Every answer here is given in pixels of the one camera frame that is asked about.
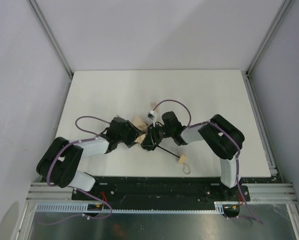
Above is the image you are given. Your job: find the beige folding umbrella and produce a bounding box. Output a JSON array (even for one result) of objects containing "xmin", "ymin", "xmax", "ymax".
[{"xmin": 132, "ymin": 99, "xmax": 192, "ymax": 175}]

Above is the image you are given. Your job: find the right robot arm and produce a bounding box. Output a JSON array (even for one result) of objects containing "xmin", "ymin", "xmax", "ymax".
[{"xmin": 140, "ymin": 111, "xmax": 245, "ymax": 194}]

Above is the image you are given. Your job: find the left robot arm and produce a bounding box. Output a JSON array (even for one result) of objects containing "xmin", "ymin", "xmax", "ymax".
[{"xmin": 36, "ymin": 117, "xmax": 143, "ymax": 192}]

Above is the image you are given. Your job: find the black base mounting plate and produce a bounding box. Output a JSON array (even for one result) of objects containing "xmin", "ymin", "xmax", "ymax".
[{"xmin": 71, "ymin": 176, "xmax": 251, "ymax": 210}]

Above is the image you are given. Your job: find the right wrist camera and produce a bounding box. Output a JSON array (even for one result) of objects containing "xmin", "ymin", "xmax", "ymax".
[{"xmin": 147, "ymin": 110, "xmax": 159, "ymax": 126}]

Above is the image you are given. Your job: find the white slotted cable duct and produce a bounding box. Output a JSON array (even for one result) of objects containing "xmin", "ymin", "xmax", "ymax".
[{"xmin": 35, "ymin": 202, "xmax": 239, "ymax": 215}]

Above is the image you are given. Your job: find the left aluminium frame post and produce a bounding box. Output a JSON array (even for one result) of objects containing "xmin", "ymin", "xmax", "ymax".
[{"xmin": 26, "ymin": 0, "xmax": 74, "ymax": 79}]

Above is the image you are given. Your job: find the aluminium frame post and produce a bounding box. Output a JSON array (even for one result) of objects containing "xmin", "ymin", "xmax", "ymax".
[
  {"xmin": 26, "ymin": 0, "xmax": 74, "ymax": 79},
  {"xmin": 246, "ymin": 0, "xmax": 295, "ymax": 77}
]

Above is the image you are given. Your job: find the right aluminium frame post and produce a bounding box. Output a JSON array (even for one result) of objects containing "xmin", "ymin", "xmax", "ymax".
[{"xmin": 246, "ymin": 0, "xmax": 295, "ymax": 77}]

